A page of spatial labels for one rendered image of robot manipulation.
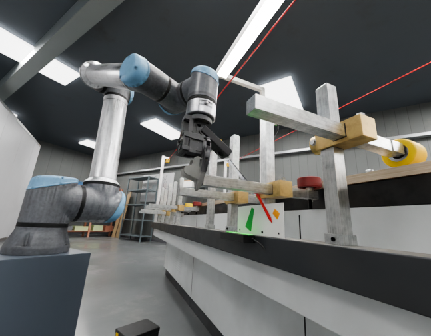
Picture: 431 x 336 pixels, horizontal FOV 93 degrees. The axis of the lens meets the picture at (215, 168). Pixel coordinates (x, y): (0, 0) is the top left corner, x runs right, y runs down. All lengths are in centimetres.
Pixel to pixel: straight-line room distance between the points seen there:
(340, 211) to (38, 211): 91
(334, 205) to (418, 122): 550
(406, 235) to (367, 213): 10
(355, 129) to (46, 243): 96
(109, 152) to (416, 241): 109
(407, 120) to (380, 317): 557
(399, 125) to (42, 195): 588
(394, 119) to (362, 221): 528
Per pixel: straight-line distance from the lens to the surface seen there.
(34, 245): 92
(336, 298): 58
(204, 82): 65
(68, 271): 93
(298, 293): 66
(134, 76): 65
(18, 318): 92
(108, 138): 108
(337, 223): 53
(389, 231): 73
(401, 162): 73
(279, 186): 66
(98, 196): 99
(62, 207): 94
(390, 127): 588
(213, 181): 57
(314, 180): 78
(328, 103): 61
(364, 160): 560
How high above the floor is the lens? 73
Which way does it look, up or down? 15 degrees up
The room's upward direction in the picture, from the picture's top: 3 degrees clockwise
